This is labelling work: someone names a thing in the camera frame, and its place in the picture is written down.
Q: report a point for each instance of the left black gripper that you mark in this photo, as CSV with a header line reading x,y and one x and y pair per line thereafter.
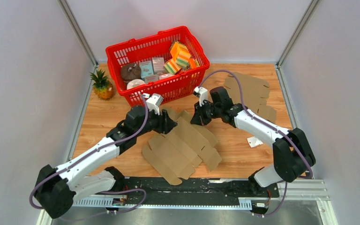
x,y
165,124

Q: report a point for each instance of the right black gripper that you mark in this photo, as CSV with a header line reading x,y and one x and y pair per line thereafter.
x,y
198,117

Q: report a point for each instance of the brown cardboard box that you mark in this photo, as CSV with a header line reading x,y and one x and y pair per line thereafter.
x,y
177,154

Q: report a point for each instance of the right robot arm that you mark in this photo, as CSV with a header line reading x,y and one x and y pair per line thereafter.
x,y
292,154

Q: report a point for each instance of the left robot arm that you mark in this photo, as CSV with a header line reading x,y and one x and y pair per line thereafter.
x,y
57,188

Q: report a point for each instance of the teal small box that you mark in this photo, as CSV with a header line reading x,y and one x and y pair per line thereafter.
x,y
146,68

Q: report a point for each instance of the grey small box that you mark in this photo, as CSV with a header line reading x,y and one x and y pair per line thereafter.
x,y
158,65

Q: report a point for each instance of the red plastic shopping basket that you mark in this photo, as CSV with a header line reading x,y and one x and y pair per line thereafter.
x,y
158,45

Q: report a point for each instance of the white round tin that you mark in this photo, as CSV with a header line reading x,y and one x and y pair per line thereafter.
x,y
135,83

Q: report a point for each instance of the orange sponge right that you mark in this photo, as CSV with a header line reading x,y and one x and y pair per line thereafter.
x,y
193,63

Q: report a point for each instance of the striped sponge lower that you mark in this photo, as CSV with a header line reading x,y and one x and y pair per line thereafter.
x,y
172,67

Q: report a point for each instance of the small white plastic packet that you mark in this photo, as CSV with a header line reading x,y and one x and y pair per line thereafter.
x,y
254,141

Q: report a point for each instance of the brown round item in basket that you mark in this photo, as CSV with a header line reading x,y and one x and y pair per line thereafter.
x,y
130,71

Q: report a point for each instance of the small pineapple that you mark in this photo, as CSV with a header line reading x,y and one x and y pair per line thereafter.
x,y
102,87

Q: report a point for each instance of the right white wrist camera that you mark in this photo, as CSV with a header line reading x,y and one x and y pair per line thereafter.
x,y
202,94

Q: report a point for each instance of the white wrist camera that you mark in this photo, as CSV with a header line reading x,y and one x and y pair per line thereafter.
x,y
202,94
153,102

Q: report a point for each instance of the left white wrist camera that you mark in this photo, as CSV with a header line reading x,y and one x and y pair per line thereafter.
x,y
153,102

